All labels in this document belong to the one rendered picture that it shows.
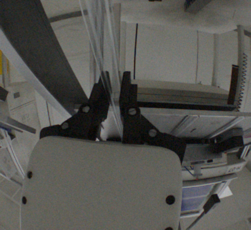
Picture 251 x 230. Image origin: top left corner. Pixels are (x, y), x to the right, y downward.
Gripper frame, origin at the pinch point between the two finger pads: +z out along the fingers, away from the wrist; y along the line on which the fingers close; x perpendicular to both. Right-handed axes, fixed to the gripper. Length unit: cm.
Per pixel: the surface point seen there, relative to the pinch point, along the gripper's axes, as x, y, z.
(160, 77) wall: -110, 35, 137
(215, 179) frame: -51, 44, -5
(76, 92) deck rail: -5.9, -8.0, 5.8
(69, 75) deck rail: -2.1, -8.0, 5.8
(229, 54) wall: -69, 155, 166
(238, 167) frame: -48, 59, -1
